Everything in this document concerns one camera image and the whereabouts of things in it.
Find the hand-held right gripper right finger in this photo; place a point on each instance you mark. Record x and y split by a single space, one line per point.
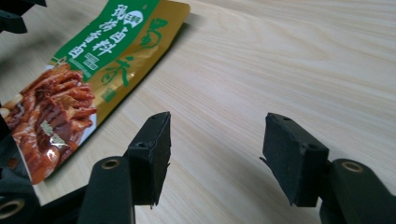
292 155

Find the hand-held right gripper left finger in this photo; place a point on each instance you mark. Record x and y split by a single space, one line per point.
150 161

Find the green and gold snack packet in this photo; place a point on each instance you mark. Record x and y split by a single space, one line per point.
124 46

